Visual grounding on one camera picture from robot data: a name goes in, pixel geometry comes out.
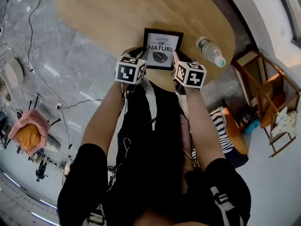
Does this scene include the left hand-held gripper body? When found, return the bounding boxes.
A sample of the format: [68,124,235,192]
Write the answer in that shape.
[114,46,147,83]

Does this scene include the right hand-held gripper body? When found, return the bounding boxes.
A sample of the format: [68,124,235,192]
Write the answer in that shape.
[173,60,207,95]

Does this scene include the black framed nature picture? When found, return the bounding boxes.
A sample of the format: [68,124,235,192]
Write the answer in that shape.
[142,28,184,71]

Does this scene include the person's right forearm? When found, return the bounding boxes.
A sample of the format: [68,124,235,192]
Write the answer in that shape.
[184,88,227,167]

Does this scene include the oval wooden coffee table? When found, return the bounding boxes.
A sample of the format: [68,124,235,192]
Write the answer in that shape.
[54,0,236,93]

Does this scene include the clear green label water bottle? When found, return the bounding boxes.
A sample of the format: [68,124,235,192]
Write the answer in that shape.
[196,36,227,68]

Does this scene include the black white striped pillow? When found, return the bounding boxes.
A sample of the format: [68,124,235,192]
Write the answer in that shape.
[209,106,234,155]

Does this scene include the orange sofa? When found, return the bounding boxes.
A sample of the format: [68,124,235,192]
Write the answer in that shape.
[222,106,249,155]

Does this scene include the wooden rattan rack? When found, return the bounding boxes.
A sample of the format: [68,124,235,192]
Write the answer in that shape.
[231,50,301,159]

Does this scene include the teal small item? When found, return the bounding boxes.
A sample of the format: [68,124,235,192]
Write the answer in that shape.
[244,121,261,134]

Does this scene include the person's black clothing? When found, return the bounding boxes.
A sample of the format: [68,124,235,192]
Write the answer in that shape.
[56,78,252,226]

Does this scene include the pink fabric bag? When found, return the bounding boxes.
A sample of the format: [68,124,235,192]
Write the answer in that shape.
[8,109,51,157]

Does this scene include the white crumpled cloth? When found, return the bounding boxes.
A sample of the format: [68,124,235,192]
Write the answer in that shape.
[271,106,298,137]

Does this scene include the round beige bin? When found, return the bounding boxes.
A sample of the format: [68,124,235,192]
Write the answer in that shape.
[0,58,24,104]

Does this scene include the orange cushion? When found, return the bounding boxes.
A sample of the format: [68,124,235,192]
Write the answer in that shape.
[16,124,42,151]

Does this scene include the black floor cable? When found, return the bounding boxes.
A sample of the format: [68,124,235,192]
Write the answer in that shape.
[27,0,104,110]

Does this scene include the grey white right shoulder strap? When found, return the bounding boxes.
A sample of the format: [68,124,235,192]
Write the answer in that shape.
[210,185,236,226]

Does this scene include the grey white shoulder strap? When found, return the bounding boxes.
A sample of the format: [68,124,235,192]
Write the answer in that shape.
[210,185,236,226]
[81,203,105,226]

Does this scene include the grey white left shoulder strap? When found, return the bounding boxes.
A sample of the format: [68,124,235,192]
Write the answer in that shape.
[81,203,105,226]

